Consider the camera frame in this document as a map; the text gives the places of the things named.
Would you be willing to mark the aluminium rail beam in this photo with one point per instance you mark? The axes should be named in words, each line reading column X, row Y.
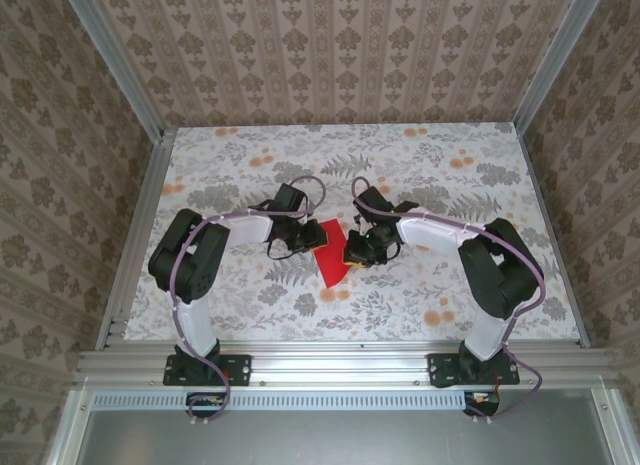
column 340, row 365

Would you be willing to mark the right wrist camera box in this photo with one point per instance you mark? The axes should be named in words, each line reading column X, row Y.
column 375, row 202

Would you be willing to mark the aluminium side rail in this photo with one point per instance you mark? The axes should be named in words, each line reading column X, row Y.
column 141, row 225
column 572, row 290

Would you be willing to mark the grey metal sheet panel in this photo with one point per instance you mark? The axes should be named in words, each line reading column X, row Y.
column 340, row 440

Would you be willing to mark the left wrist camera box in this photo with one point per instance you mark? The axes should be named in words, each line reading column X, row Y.
column 290, row 197

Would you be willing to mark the floral tablecloth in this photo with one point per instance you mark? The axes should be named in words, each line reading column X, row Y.
column 400, row 305

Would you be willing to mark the small black controller board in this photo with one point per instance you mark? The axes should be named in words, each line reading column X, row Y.
column 487, row 407
column 202, row 411

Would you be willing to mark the aluminium lower frame bar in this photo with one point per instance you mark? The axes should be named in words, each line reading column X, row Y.
column 70, row 430
column 612, row 430

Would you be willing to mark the red paper sheet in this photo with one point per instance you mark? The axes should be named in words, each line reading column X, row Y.
column 332, row 265

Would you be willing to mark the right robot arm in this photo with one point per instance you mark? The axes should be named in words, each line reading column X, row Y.
column 495, row 275

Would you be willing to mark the aluminium frame post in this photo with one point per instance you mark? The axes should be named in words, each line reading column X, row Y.
column 557, row 60
column 119, row 60

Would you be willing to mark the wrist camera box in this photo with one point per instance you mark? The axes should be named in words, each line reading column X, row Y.
column 375, row 202
column 290, row 197

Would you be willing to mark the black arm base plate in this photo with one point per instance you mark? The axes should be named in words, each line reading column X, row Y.
column 442, row 370
column 240, row 370

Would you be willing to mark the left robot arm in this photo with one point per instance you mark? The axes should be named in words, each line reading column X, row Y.
column 205, row 270

